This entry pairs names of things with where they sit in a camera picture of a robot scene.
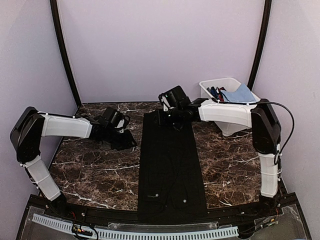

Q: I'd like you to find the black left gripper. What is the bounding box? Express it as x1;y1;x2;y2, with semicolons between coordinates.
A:
104;126;137;151

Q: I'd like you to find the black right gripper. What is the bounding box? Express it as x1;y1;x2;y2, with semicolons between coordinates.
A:
153;106;183;127

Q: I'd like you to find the white plastic bin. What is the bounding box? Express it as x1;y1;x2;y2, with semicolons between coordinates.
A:
198;77;256;137

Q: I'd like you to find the black long sleeve shirt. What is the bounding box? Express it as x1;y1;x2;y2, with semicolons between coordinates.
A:
137;110;207;225

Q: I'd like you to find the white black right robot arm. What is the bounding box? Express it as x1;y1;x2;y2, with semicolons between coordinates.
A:
158;94;284;217

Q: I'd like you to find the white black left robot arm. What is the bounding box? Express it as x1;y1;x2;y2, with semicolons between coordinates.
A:
9;106;137;218

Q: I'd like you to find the red navy plaid shirt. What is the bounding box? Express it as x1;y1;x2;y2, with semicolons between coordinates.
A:
207;86;225;102

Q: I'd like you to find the light blue polo shirt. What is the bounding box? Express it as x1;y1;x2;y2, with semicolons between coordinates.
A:
220;83;257;103

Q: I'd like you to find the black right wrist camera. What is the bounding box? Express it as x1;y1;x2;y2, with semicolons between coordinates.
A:
158;85;191;112

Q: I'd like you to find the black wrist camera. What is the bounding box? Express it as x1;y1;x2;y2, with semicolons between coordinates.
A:
98;107;130;133
158;85;191;112

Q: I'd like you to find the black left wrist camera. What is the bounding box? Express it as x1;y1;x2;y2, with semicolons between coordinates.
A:
98;107;130;133

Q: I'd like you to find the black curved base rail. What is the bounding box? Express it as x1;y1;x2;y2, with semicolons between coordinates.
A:
57;199;271;226

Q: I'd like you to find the black right frame post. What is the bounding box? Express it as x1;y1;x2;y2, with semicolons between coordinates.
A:
247;0;272;90

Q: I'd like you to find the black frame post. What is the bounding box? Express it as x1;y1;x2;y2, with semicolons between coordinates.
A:
49;0;82;108
247;0;272;90

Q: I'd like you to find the white slotted cable duct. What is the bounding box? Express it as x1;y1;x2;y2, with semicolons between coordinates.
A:
32;213;239;240

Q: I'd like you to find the black left frame post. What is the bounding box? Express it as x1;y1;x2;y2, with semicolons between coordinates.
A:
49;0;82;108

